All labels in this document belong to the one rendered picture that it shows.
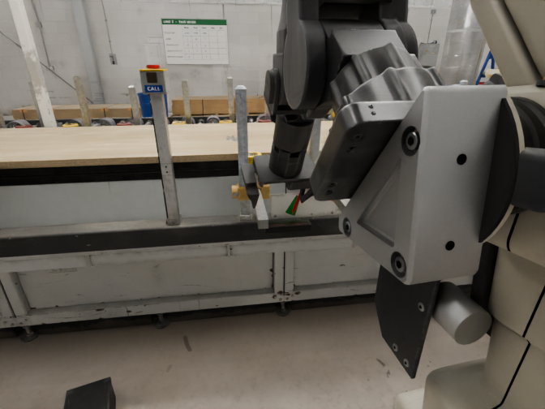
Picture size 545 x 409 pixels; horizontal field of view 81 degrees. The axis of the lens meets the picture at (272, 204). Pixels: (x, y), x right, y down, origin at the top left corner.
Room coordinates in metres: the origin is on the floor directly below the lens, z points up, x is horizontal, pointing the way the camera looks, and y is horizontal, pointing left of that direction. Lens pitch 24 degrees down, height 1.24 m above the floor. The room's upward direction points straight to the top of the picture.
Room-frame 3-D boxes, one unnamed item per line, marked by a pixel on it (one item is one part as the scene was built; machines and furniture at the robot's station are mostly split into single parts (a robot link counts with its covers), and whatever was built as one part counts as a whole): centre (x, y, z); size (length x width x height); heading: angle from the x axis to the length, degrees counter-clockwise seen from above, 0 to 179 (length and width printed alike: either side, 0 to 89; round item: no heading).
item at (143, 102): (6.45, 2.30, 0.36); 0.59 x 0.57 x 0.73; 8
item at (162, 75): (1.05, 0.36, 1.18); 0.07 x 0.07 x 0.08; 8
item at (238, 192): (1.08, 0.08, 0.81); 0.14 x 0.06 x 0.05; 98
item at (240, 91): (1.08, 0.10, 0.93); 0.04 x 0.04 x 0.48; 8
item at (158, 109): (1.05, 0.36, 0.93); 0.05 x 0.05 x 0.45; 8
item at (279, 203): (1.09, -0.12, 0.75); 0.26 x 0.01 x 0.10; 98
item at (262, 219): (1.04, 0.06, 0.81); 0.43 x 0.03 x 0.04; 8
